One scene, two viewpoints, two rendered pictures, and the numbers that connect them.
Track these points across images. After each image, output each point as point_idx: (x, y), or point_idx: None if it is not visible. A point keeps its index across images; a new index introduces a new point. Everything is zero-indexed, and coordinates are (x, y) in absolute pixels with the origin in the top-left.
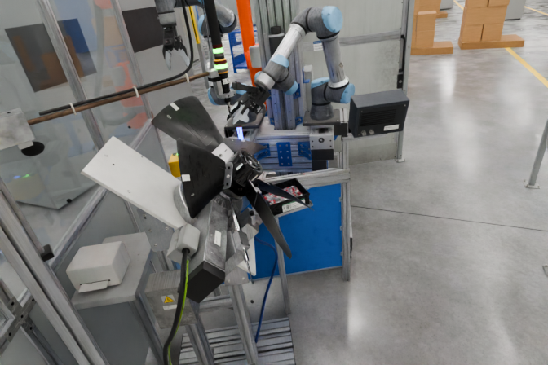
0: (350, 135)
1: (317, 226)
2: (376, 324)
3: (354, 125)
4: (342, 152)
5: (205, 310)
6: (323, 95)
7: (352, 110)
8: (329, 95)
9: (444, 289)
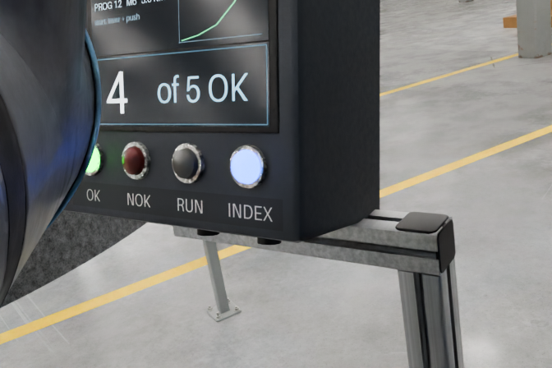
0: (388, 214)
1: None
2: None
3: (376, 116)
4: (453, 356)
5: None
6: (3, 197)
7: (346, 17)
8: (49, 120)
9: None
